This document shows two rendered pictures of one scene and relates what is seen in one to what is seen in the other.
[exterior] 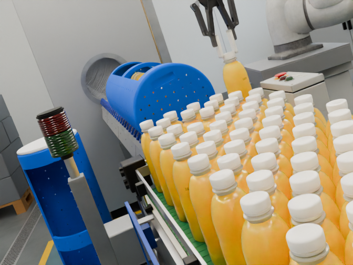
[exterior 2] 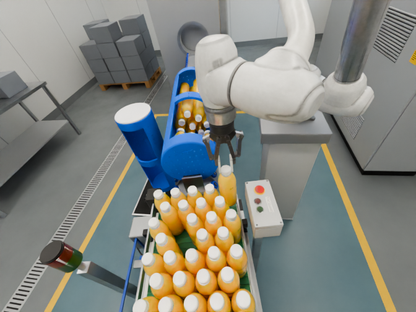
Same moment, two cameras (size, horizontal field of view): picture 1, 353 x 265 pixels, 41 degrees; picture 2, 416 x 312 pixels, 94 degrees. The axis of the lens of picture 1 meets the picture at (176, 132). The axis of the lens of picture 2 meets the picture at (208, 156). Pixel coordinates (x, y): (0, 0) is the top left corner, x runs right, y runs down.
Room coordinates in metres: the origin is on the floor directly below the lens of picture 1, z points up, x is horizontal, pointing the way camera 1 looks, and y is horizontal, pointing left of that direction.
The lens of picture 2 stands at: (0.91, -0.29, 1.78)
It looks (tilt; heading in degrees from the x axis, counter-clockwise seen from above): 45 degrees down; 15
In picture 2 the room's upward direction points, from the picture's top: 10 degrees counter-clockwise
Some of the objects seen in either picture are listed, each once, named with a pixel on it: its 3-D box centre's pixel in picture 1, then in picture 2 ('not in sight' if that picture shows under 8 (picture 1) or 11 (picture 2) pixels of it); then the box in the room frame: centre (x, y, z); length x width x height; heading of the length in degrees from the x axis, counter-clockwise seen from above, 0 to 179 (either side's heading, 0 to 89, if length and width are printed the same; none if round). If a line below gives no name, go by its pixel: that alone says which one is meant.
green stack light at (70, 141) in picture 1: (61, 142); (67, 259); (1.03, 0.25, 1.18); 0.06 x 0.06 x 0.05
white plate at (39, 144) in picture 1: (47, 141); (132, 112); (2.08, 0.56, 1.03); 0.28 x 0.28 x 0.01
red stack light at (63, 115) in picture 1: (54, 123); (57, 254); (1.03, 0.25, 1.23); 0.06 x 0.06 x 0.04
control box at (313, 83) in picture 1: (293, 93); (261, 207); (1.32, -0.36, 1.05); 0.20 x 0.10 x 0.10; 11
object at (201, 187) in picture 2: not in sight; (194, 183); (1.47, -0.03, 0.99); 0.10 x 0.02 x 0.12; 101
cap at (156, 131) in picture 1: (156, 133); (154, 223); (1.20, 0.05, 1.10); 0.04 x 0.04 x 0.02
